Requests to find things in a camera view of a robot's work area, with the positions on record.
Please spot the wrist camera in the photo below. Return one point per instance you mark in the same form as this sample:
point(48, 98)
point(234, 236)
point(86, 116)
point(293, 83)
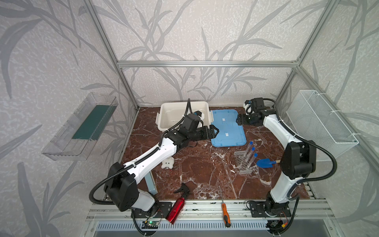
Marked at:
point(247, 107)
point(200, 114)

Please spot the pink object in basket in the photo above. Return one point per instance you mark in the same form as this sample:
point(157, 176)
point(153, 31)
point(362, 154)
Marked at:
point(312, 151)

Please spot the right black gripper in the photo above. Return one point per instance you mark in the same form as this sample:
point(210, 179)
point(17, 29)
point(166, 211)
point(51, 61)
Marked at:
point(244, 119)

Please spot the clear test tube rack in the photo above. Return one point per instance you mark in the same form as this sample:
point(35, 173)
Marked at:
point(241, 165)

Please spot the white wire mesh basket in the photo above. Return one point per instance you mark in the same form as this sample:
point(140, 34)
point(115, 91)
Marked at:
point(313, 119)

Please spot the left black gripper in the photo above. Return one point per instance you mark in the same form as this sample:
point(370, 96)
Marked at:
point(209, 132)

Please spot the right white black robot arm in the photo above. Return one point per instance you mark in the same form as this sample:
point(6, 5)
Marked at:
point(298, 160)

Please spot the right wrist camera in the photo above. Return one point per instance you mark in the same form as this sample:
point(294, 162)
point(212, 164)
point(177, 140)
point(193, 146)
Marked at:
point(247, 107)

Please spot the red spray bottle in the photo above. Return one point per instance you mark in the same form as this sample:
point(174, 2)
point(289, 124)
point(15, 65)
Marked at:
point(179, 204)

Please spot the white plastic storage bin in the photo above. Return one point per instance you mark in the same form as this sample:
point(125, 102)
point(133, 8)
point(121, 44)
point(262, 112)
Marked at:
point(171, 113)

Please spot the orange handled screwdriver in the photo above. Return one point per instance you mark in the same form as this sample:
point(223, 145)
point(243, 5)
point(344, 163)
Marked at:
point(226, 216)

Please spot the blue capped test tube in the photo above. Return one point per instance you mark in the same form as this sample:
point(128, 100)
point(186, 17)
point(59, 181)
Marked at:
point(250, 156)
point(252, 160)
point(248, 149)

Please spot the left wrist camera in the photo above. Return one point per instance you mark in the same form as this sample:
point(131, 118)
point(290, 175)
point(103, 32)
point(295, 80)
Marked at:
point(200, 114)

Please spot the green circuit board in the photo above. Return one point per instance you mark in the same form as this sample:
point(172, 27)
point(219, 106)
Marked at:
point(150, 224)

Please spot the white plush toy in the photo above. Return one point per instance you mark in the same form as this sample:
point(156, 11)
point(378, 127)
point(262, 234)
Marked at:
point(168, 163)

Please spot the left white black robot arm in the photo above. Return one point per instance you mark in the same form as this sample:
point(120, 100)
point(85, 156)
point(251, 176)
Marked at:
point(120, 187)

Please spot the blue plastic bin lid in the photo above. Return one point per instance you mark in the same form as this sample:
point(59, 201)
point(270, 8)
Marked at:
point(230, 133)

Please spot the clear acrylic wall shelf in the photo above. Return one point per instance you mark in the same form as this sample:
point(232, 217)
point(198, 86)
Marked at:
point(76, 139)

